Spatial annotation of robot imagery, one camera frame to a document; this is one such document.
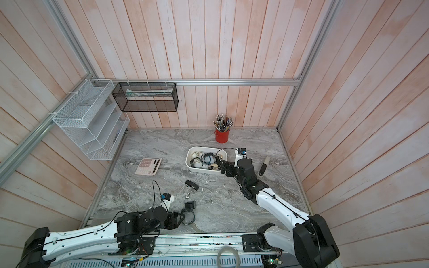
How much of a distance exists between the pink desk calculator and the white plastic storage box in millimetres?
183

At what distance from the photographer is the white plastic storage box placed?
972 millimetres

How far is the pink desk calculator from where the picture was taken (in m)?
0.97
